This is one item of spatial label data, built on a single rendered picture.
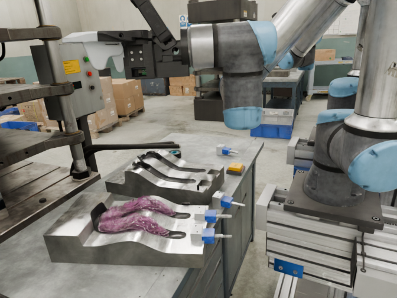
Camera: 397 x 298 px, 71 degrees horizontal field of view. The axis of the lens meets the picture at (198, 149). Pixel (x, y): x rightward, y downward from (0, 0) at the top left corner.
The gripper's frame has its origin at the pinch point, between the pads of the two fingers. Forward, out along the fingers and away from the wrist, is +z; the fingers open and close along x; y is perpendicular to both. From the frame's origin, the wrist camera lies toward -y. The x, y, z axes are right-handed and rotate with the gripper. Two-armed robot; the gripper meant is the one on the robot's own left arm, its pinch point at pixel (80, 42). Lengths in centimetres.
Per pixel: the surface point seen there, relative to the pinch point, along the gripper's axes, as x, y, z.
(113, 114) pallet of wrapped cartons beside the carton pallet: 447, 58, 146
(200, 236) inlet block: 25, 56, -19
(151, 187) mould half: 58, 51, 3
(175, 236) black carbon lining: 28, 57, -10
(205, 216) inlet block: 36, 55, -20
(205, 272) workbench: 49, 87, -19
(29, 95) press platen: 72, 10, 56
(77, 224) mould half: 28, 51, 22
